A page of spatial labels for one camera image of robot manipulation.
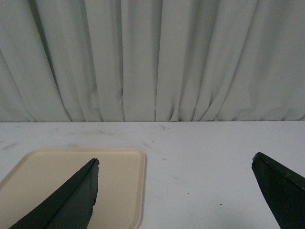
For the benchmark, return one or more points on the white pleated curtain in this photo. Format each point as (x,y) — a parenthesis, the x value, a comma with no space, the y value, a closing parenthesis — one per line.
(152,60)

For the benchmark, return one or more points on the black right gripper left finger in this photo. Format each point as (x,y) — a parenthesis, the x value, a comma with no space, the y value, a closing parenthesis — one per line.
(68,207)

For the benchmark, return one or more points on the beige square plastic plate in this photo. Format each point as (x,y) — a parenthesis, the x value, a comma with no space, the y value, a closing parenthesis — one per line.
(42,171)

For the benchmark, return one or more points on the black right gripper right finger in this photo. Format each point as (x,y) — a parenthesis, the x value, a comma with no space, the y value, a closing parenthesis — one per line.
(283,190)

